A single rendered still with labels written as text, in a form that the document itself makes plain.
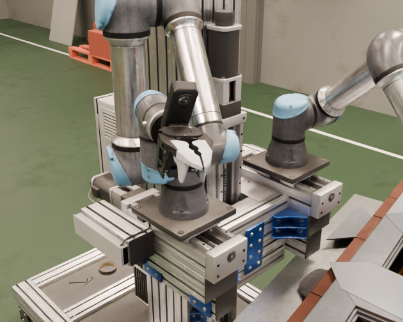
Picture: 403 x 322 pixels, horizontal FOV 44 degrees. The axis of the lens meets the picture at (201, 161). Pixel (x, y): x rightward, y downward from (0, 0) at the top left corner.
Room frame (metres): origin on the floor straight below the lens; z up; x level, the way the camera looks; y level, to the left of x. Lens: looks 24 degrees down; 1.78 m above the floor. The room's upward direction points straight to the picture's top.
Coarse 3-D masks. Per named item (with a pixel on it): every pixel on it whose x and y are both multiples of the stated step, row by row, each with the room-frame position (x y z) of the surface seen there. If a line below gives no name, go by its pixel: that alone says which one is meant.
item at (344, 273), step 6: (342, 264) 1.26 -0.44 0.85; (348, 264) 1.26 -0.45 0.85; (354, 264) 1.26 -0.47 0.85; (360, 264) 1.26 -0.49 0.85; (366, 264) 1.26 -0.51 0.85; (336, 270) 1.24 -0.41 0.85; (342, 270) 1.24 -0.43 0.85; (348, 270) 1.24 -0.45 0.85; (354, 270) 1.24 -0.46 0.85; (360, 270) 1.23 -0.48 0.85; (336, 276) 1.21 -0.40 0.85; (342, 276) 1.21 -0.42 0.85; (348, 276) 1.21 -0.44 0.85; (342, 282) 1.18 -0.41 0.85
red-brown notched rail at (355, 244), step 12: (396, 192) 1.78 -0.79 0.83; (384, 204) 1.68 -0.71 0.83; (372, 216) 1.59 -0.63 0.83; (372, 228) 1.51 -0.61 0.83; (360, 240) 1.43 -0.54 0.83; (348, 252) 1.36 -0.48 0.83; (324, 276) 1.23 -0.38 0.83; (324, 288) 1.18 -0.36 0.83; (312, 300) 1.12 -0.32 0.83; (300, 312) 1.07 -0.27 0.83
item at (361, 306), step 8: (400, 240) 1.42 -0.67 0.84; (400, 248) 1.39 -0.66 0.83; (392, 256) 1.33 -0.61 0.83; (384, 264) 1.28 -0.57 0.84; (352, 296) 1.12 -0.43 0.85; (360, 304) 1.09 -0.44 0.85; (368, 304) 1.09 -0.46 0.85; (352, 312) 1.06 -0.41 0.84; (360, 312) 1.07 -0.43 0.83; (368, 312) 1.06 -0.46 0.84; (376, 312) 1.05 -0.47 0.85; (384, 312) 1.05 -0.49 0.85; (352, 320) 1.04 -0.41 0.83; (368, 320) 1.04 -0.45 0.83; (376, 320) 1.04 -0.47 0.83; (384, 320) 1.03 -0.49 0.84; (392, 320) 1.02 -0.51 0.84; (400, 320) 1.02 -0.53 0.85
